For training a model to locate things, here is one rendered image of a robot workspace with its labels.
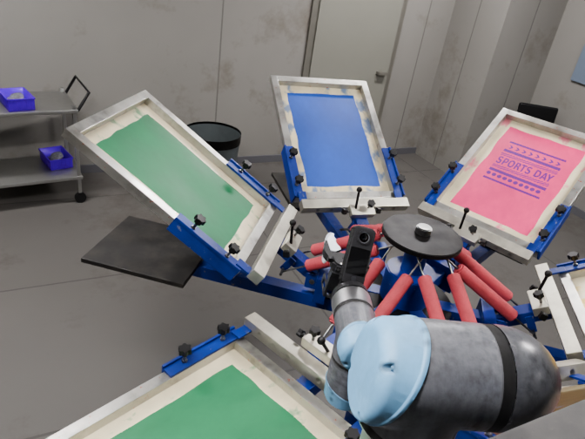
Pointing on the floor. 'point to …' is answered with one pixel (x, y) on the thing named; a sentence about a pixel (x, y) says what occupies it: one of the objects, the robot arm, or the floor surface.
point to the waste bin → (219, 138)
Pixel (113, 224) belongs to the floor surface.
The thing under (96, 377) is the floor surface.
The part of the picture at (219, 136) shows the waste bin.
